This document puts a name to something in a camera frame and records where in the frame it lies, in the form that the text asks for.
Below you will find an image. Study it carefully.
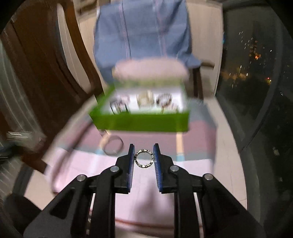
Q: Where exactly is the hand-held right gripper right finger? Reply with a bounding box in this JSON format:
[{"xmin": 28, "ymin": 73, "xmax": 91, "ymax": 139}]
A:
[{"xmin": 153, "ymin": 143, "xmax": 267, "ymax": 238}]

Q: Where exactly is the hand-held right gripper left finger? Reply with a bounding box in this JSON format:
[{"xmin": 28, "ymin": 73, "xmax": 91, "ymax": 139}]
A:
[{"xmin": 24, "ymin": 144, "xmax": 135, "ymax": 238}]

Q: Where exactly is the silver bangle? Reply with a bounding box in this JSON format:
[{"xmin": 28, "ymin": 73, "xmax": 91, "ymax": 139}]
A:
[{"xmin": 102, "ymin": 135, "xmax": 124, "ymax": 155}]

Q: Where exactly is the green cardboard box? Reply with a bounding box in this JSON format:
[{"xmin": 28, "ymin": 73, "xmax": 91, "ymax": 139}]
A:
[{"xmin": 89, "ymin": 85, "xmax": 191, "ymax": 133}]

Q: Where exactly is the white bead bracelet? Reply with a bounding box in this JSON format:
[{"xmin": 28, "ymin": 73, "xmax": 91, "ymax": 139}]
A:
[{"xmin": 136, "ymin": 90, "xmax": 154, "ymax": 107}]

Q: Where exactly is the brown bead bracelet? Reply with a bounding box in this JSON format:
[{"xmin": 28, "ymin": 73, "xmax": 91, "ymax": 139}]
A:
[{"xmin": 156, "ymin": 93, "xmax": 173, "ymax": 108}]

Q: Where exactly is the pink striped mat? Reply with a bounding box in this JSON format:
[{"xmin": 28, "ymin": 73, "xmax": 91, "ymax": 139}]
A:
[{"xmin": 42, "ymin": 101, "xmax": 218, "ymax": 231}]

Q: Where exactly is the pink cushion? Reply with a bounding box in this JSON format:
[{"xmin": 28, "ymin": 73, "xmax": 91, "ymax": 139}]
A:
[{"xmin": 112, "ymin": 58, "xmax": 190, "ymax": 81}]

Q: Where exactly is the wooden armchair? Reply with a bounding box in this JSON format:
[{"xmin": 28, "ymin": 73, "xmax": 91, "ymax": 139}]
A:
[{"xmin": 192, "ymin": 60, "xmax": 216, "ymax": 99}]

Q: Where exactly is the blue plaid cloth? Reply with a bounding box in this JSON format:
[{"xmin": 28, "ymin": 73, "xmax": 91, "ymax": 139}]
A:
[{"xmin": 93, "ymin": 0, "xmax": 202, "ymax": 76}]

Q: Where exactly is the carved wooden chair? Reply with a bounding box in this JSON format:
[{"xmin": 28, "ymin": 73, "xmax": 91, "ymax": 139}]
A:
[{"xmin": 0, "ymin": 0, "xmax": 104, "ymax": 173}]

